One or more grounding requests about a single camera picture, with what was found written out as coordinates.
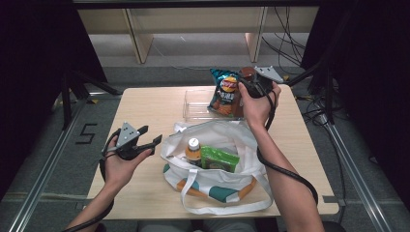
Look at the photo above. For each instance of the aluminium floor rail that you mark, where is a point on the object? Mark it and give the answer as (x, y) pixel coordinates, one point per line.
(45, 174)
(351, 170)

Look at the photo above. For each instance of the person's grey trousers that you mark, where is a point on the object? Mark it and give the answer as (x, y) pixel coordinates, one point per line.
(167, 226)

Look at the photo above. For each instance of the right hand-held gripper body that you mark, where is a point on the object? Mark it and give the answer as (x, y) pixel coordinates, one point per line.
(261, 85)

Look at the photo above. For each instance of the clear acrylic box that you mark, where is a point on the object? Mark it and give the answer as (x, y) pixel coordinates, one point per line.
(196, 106)

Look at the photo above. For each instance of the black curtain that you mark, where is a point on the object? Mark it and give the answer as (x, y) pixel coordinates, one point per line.
(32, 80)
(370, 80)

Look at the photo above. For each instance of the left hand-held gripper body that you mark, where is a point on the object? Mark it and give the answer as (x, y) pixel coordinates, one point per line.
(127, 137)

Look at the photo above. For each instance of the white canvas tote bag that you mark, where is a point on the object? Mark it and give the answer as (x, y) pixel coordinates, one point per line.
(225, 135)

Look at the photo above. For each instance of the black metal stand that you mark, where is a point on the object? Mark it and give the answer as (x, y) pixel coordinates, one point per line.
(66, 100)
(328, 93)

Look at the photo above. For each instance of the green snack packet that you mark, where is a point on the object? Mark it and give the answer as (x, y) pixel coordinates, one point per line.
(219, 159)

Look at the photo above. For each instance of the person's left hand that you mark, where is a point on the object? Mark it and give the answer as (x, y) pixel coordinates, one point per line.
(119, 170)

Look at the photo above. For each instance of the blue potato chip bag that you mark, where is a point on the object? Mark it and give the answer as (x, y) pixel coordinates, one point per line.
(225, 100)

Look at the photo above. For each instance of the beige office desk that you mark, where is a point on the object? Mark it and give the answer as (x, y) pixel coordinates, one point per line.
(193, 19)

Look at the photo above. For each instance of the person's right hand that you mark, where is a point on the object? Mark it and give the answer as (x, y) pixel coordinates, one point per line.
(257, 111)

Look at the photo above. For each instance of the orange drink bottle white cap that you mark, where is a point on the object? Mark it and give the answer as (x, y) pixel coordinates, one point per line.
(193, 151)

